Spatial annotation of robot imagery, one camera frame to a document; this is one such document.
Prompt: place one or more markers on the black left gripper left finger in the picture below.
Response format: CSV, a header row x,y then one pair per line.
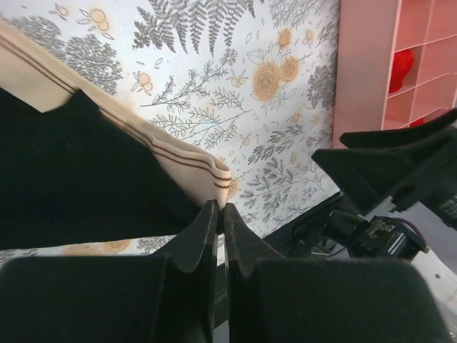
x,y
167,296

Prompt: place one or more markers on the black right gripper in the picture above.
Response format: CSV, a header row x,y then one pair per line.
x,y
408,166

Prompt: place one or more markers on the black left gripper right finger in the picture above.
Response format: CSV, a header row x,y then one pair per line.
x,y
275,299

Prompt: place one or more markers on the black underwear beige waistband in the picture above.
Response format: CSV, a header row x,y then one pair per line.
x,y
78,167

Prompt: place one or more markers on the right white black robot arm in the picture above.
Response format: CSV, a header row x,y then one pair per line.
x,y
372,235

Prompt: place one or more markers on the red rolled garment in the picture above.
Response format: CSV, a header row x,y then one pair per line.
x,y
402,65

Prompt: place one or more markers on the pink divided organizer box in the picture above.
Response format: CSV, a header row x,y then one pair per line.
x,y
370,33

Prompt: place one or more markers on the floral patterned table mat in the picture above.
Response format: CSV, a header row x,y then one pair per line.
x,y
237,79

